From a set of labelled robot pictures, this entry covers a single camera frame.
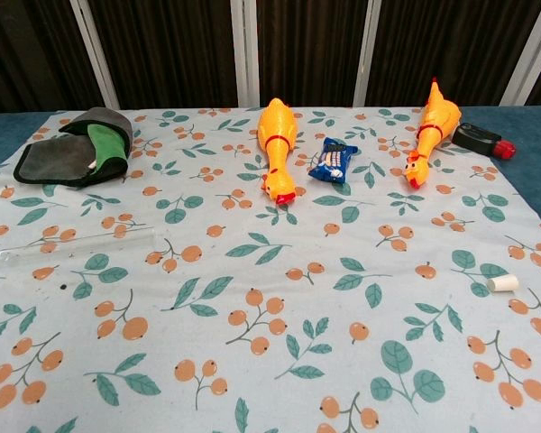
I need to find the yellow rubber chicken toy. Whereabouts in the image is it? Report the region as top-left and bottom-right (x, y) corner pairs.
(257, 97), (298, 207)
(403, 77), (462, 189)

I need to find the white partition frame post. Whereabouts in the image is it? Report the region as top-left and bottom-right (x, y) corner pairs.
(500, 0), (541, 107)
(354, 0), (383, 108)
(229, 0), (261, 109)
(69, 0), (121, 110)

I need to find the white rubber stopper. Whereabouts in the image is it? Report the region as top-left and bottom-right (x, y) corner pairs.
(486, 274), (520, 295)

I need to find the black device with red cap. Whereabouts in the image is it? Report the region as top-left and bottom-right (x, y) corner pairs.
(451, 121), (518, 160)

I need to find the floral fruit print tablecloth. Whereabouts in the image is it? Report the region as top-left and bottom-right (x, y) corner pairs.
(0, 106), (541, 433)

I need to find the blue snack packet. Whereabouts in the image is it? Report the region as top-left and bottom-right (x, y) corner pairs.
(307, 136), (359, 184)

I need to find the clear glass test tube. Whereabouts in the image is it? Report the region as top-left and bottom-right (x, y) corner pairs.
(0, 226), (158, 265)

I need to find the grey green folded cloth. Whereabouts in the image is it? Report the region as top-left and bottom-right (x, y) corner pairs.
(12, 106), (133, 187)

